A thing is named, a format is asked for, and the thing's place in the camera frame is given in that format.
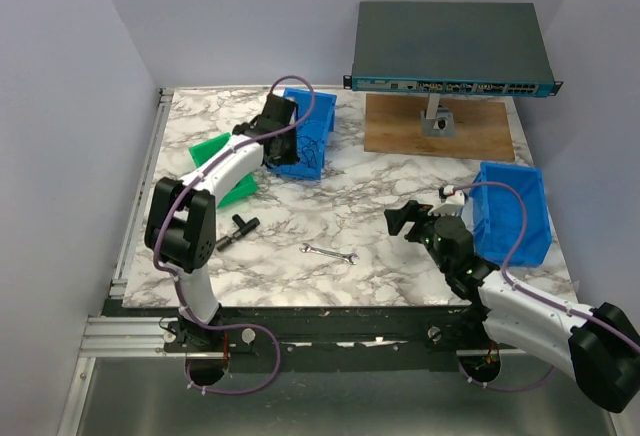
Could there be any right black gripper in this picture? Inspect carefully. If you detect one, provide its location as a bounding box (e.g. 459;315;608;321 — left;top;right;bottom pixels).
385;199;455;274

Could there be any thin black wire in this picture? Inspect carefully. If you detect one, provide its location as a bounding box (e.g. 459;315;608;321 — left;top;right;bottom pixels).
294;125;326;169

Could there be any blue bin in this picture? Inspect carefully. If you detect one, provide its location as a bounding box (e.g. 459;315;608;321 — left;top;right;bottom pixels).
470;162;552;267
267;92;337;181

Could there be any green plastic bin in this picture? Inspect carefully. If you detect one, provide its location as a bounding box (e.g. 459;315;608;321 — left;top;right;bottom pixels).
189;133;258;207

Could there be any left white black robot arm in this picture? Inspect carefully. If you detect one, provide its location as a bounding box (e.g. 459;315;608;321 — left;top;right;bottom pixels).
144;93;301;351

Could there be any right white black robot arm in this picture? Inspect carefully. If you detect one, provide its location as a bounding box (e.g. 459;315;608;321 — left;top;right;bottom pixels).
384;200;639;413

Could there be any small open-end wrench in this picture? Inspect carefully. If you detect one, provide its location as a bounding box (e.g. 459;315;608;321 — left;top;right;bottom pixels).
299;243;359;265

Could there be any brown wooden board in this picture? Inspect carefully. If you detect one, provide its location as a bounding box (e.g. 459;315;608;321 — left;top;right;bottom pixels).
364;94;515;162

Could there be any black T-shaped tool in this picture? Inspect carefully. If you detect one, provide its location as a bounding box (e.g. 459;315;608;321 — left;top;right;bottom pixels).
215;214;260;252

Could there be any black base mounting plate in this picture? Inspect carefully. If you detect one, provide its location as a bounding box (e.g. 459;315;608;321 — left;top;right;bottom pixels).
82;304;499;377

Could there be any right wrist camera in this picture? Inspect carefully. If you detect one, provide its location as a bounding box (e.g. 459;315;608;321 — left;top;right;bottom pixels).
429;185;468;216

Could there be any grey metal switch stand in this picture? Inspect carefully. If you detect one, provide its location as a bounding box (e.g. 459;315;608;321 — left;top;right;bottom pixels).
420;94;456;138

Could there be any teal network switch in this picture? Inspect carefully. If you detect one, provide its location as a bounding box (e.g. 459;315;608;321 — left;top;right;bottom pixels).
343;2;562;98

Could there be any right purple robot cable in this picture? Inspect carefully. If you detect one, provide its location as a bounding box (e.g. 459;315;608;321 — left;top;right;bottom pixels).
439;181;640;392

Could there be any aluminium frame rail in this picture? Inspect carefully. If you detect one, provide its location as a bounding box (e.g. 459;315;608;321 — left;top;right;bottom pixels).
81;307;499;359

